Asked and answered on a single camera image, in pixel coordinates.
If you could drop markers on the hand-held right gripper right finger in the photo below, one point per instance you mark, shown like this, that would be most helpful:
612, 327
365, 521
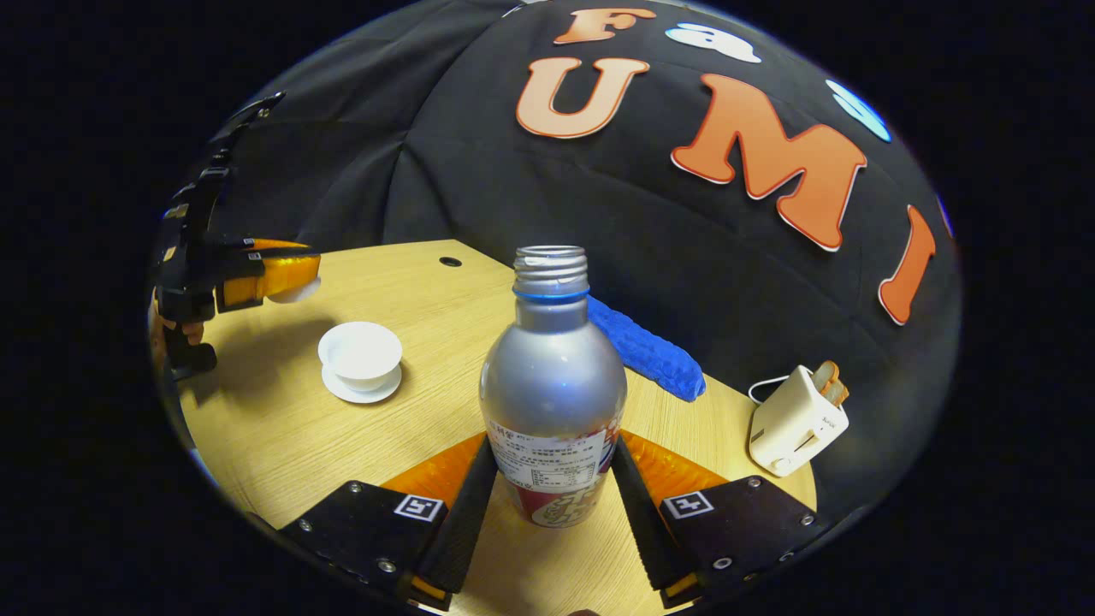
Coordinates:
642, 530

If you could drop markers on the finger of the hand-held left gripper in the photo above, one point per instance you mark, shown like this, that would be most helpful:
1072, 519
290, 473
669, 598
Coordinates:
278, 245
274, 272

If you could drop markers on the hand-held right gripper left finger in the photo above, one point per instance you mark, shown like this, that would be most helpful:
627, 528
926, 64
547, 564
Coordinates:
466, 530

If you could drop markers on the white teacup lid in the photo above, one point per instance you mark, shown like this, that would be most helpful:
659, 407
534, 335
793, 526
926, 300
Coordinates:
298, 293

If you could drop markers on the white teacup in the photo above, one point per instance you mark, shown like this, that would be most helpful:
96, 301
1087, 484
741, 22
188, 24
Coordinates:
359, 351

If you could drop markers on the silver water bottle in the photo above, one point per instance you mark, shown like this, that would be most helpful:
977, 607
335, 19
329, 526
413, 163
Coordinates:
552, 385

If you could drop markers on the white saucer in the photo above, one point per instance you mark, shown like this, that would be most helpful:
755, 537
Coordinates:
364, 395

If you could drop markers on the blue towel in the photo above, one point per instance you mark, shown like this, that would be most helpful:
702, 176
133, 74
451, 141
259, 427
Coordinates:
650, 351

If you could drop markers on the white toaster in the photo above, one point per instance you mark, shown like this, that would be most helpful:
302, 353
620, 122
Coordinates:
796, 423

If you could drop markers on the toast bread slice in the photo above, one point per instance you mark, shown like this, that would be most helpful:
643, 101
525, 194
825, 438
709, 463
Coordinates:
838, 392
825, 376

